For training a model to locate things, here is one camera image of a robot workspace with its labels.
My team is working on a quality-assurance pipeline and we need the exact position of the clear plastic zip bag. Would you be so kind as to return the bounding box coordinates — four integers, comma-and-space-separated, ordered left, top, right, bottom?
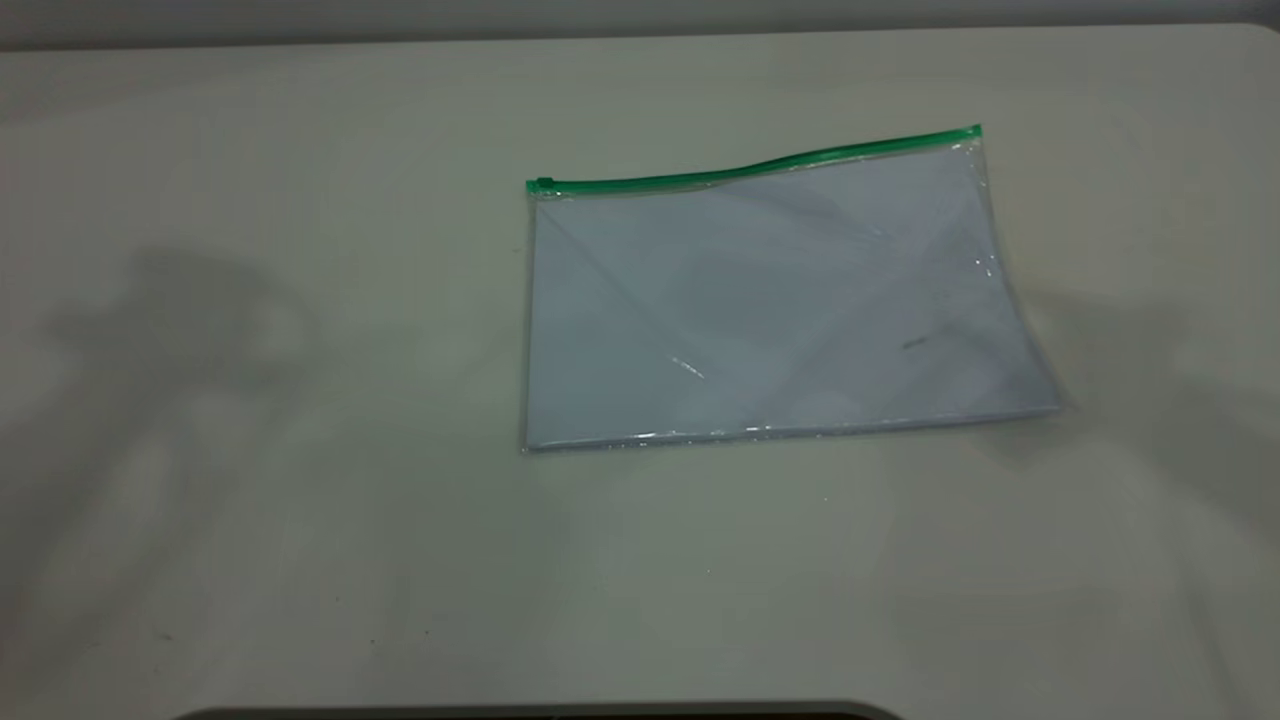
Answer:
520, 122, 1067, 457

